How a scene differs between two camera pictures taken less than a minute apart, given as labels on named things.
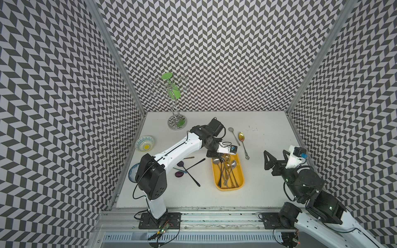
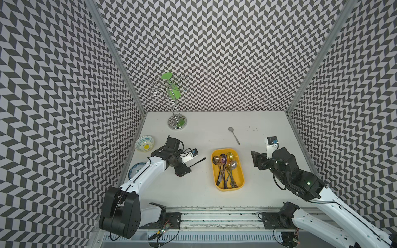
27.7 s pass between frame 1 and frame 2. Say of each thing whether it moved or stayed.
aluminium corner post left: stayed
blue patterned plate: stayed
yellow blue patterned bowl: stayed
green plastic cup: stayed
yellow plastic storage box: stayed
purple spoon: moved
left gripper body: moved
